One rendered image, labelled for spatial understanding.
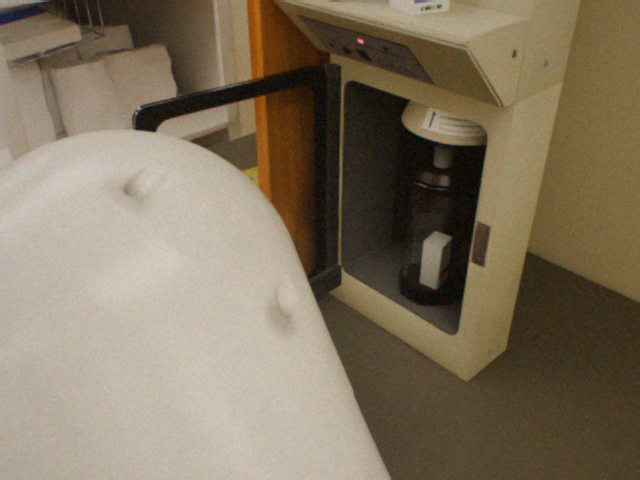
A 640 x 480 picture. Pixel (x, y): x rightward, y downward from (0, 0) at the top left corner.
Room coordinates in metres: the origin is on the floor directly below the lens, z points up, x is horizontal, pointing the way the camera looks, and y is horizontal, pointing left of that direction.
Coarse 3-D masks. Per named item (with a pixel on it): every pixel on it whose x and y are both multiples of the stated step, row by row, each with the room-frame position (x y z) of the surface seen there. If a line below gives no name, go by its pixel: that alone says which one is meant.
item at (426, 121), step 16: (416, 112) 0.89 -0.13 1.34; (432, 112) 0.86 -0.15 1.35; (416, 128) 0.87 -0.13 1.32; (432, 128) 0.85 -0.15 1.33; (448, 128) 0.84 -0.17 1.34; (464, 128) 0.84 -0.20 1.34; (480, 128) 0.84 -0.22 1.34; (448, 144) 0.83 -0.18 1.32; (464, 144) 0.83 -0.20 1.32; (480, 144) 0.83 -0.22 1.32
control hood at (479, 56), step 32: (288, 0) 0.87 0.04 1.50; (320, 0) 0.83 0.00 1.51; (352, 0) 0.83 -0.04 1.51; (384, 0) 0.83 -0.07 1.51; (384, 32) 0.76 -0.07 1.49; (416, 32) 0.72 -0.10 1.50; (448, 32) 0.69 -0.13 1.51; (480, 32) 0.69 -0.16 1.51; (512, 32) 0.72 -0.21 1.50; (448, 64) 0.72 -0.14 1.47; (480, 64) 0.69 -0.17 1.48; (512, 64) 0.73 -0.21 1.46; (480, 96) 0.74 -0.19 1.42; (512, 96) 0.74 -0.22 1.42
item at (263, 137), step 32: (288, 96) 0.92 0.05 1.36; (160, 128) 0.80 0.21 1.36; (192, 128) 0.82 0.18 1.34; (224, 128) 0.85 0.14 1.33; (256, 128) 0.88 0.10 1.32; (288, 128) 0.91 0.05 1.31; (256, 160) 0.88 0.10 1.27; (288, 160) 0.91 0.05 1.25; (288, 192) 0.91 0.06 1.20; (288, 224) 0.91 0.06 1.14
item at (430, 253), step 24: (408, 168) 0.91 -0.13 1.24; (408, 216) 0.89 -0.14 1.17; (432, 216) 0.85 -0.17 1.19; (456, 216) 0.85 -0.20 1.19; (408, 240) 0.88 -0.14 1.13; (432, 240) 0.85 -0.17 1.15; (456, 240) 0.86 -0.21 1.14; (408, 264) 0.87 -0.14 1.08; (432, 264) 0.85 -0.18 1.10; (456, 264) 0.86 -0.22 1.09; (432, 288) 0.85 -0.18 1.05
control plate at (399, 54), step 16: (320, 32) 0.89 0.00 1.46; (336, 32) 0.85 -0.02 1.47; (352, 32) 0.82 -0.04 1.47; (336, 48) 0.90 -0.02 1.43; (352, 48) 0.86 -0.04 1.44; (368, 48) 0.83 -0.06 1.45; (400, 48) 0.77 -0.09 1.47; (384, 64) 0.84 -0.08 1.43; (400, 64) 0.81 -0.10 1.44; (416, 64) 0.78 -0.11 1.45
